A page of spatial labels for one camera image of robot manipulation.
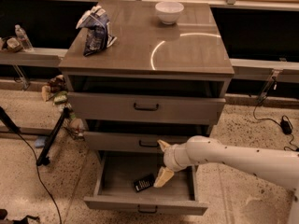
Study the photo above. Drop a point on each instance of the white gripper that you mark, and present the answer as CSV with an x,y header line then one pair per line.
x,y
170,158

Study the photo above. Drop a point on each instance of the dark chocolate rxbar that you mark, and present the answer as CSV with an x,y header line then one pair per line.
x,y
144,182

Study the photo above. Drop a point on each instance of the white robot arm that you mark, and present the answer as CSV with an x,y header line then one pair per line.
x,y
276,166

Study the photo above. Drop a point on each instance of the grey bottom drawer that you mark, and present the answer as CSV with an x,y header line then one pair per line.
x,y
115,186

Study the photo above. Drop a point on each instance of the grey drawer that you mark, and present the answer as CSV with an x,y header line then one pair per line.
x,y
145,108
130,142
115,186

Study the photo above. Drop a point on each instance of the grey middle drawer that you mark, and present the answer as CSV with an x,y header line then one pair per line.
x,y
130,142

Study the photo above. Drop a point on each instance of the grey drawer cabinet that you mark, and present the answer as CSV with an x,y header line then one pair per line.
x,y
186,59

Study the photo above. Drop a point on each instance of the grey top drawer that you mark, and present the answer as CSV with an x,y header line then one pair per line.
x,y
145,108

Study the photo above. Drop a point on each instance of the black tripod leg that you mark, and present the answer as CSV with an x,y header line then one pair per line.
x,y
43,158

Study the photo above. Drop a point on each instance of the black power adapter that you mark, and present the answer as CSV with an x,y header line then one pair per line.
x,y
285,125

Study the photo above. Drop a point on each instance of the snack pile on floor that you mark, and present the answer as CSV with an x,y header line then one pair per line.
x,y
55,90

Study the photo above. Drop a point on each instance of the blue white chip bag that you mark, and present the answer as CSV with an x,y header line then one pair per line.
x,y
99,36

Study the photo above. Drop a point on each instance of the white bowl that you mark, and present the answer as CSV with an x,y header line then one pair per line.
x,y
168,12

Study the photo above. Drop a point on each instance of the clear water bottle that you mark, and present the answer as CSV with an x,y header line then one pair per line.
x,y
23,38

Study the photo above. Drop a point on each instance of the small basket on shelf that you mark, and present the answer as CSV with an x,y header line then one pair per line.
x,y
10,44

